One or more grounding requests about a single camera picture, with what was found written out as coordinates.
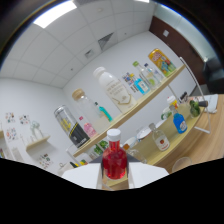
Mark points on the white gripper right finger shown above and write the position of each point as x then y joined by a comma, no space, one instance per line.
148,173

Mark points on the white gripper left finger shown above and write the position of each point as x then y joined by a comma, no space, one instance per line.
83,175

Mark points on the clear bottle orange cap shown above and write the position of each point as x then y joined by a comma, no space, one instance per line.
136,154

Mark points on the red liquid bottle white cap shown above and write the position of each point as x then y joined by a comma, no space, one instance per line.
114,160

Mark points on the clear bottle green cap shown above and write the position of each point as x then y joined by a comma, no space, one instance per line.
146,75

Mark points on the yellow drink can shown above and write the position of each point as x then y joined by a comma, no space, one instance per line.
162,62

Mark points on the potted green plant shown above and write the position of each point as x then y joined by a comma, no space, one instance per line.
101,147

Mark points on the clear bottle red label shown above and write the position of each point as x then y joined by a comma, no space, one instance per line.
161,140

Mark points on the white bowl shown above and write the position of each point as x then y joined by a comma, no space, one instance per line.
143,133

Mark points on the small pink bottle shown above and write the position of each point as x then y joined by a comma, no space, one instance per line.
89,129

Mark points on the tall black silver can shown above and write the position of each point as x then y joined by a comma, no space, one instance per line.
72,128

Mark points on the blue liquid bottle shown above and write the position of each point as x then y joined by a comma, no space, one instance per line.
180,122

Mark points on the small teal bottle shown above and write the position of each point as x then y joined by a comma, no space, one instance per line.
106,113

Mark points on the glass jar cork lid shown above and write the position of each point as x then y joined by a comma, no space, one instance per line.
88,106

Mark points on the green lime ornament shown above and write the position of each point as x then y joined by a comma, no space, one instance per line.
194,109

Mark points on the light blue bottle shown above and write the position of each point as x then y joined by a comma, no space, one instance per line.
141,86

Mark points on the dark cylinder tool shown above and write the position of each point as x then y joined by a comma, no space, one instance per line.
202,103

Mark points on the large white bottle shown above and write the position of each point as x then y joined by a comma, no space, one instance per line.
115,89

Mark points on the white notebook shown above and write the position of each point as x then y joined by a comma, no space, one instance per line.
210,101

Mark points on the clear bottle blue cap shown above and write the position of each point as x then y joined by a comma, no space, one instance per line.
155,74

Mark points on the brown door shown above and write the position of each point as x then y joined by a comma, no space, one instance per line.
176,38

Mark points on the white frame wooden shelf rack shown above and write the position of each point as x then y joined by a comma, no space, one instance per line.
156,146

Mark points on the wooden wall shelf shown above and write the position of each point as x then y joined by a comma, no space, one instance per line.
38,142

